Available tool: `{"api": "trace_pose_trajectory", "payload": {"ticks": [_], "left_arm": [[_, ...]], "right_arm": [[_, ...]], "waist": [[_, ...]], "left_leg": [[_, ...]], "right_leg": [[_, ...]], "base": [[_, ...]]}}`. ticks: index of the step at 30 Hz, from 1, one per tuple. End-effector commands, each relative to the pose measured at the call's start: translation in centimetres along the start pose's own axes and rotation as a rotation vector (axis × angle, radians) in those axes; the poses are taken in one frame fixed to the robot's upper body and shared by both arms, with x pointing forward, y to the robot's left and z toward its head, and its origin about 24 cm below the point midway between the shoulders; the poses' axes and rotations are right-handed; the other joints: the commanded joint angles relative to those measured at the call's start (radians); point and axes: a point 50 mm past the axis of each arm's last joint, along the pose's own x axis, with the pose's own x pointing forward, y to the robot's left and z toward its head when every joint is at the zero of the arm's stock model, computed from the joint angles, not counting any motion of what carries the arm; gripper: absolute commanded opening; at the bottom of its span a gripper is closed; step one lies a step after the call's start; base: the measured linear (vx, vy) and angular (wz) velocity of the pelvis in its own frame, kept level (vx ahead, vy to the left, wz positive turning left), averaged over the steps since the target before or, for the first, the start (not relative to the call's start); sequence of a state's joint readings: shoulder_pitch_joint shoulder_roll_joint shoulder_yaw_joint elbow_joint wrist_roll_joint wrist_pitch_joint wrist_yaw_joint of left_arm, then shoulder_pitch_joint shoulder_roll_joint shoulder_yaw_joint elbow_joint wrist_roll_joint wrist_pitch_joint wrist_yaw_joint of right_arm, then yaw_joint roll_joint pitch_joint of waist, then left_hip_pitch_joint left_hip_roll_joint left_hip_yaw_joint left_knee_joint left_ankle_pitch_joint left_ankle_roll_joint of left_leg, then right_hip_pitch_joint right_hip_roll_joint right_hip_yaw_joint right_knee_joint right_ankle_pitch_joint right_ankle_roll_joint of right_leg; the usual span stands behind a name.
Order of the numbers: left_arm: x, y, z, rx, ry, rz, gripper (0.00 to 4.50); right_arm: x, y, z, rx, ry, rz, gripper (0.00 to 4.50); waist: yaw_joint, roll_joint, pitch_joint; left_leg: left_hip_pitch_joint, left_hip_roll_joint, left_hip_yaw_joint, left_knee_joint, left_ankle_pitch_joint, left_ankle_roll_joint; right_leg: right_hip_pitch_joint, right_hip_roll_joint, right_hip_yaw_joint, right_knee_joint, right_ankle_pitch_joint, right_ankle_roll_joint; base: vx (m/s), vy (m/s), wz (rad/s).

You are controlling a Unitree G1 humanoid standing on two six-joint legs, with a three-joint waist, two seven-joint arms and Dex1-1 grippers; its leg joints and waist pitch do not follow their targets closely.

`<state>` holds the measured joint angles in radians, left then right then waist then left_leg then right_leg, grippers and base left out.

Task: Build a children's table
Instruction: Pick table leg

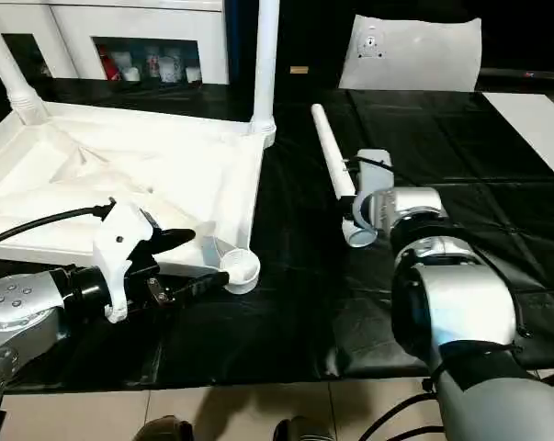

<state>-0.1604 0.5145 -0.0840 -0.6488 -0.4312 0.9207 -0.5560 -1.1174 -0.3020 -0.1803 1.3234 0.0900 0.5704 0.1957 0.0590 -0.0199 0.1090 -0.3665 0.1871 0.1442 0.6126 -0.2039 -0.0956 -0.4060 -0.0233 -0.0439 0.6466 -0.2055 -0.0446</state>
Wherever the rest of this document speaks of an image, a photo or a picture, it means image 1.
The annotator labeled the white plastic table leg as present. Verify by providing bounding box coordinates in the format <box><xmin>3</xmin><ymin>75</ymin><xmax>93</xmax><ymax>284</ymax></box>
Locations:
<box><xmin>311</xmin><ymin>103</ymin><xmax>379</xmax><ymax>249</ymax></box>
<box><xmin>0</xmin><ymin>13</ymin><xmax>51</xmax><ymax>126</ymax></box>
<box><xmin>250</xmin><ymin>0</ymin><xmax>283</xmax><ymax>139</ymax></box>

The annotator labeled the white plastic table top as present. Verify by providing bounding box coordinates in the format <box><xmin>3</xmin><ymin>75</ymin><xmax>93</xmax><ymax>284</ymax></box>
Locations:
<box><xmin>0</xmin><ymin>100</ymin><xmax>277</xmax><ymax>296</ymax></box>

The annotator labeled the black work mat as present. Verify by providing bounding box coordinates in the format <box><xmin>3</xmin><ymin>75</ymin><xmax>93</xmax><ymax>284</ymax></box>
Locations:
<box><xmin>0</xmin><ymin>75</ymin><xmax>554</xmax><ymax>391</ymax></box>

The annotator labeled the black box with gold label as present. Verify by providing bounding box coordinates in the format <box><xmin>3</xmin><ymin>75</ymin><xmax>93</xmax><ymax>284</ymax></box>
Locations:
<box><xmin>225</xmin><ymin>0</ymin><xmax>356</xmax><ymax>92</ymax></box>

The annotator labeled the dark robot left foot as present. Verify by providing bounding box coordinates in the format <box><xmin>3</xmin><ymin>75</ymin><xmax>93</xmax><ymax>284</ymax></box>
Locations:
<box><xmin>136</xmin><ymin>415</ymin><xmax>213</xmax><ymax>441</ymax></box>

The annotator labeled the dark robot foot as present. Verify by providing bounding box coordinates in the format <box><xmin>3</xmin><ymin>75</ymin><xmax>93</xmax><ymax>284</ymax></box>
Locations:
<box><xmin>276</xmin><ymin>415</ymin><xmax>334</xmax><ymax>441</ymax></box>
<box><xmin>136</xmin><ymin>415</ymin><xmax>213</xmax><ymax>441</ymax></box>

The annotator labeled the dark robot right foot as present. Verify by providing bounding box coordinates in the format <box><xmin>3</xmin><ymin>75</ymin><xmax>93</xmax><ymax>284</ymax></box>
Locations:
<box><xmin>276</xmin><ymin>415</ymin><xmax>334</xmax><ymax>441</ymax></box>

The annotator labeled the white flat board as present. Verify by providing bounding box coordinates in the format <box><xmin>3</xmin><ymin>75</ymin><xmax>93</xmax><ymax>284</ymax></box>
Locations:
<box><xmin>481</xmin><ymin>91</ymin><xmax>554</xmax><ymax>192</ymax></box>

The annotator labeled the red bottle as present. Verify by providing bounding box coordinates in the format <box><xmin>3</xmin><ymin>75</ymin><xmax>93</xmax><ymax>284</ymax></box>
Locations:
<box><xmin>99</xmin><ymin>45</ymin><xmax>121</xmax><ymax>83</ymax></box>

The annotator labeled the white glass-door cabinet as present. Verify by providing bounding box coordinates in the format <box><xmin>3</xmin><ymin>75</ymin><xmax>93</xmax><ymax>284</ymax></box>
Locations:
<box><xmin>0</xmin><ymin>0</ymin><xmax>232</xmax><ymax>87</ymax></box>

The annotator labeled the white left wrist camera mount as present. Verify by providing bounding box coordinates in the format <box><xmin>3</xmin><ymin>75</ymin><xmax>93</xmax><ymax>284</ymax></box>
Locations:
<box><xmin>91</xmin><ymin>200</ymin><xmax>162</xmax><ymax>323</ymax></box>

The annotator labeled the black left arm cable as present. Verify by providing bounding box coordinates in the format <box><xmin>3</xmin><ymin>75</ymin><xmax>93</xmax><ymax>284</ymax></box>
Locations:
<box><xmin>0</xmin><ymin>198</ymin><xmax>117</xmax><ymax>253</ymax></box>

